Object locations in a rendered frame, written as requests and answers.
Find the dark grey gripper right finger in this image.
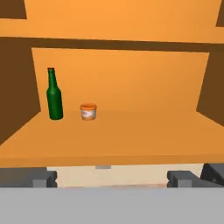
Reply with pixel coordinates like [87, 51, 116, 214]
[166, 171, 214, 188]

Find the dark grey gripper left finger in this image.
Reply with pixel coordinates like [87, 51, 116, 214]
[8, 171, 58, 188]

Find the jam jar with orange lid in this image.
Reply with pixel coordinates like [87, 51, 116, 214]
[80, 102, 98, 122]

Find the dark grey appliance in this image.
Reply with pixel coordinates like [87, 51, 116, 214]
[199, 163, 224, 188]

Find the green glass bottle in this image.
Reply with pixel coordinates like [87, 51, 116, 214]
[45, 66, 64, 121]

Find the small grey wall socket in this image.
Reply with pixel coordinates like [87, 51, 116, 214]
[95, 164, 112, 170]

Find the orange wooden wall cabinet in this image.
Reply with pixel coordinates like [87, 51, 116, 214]
[0, 0, 224, 169]

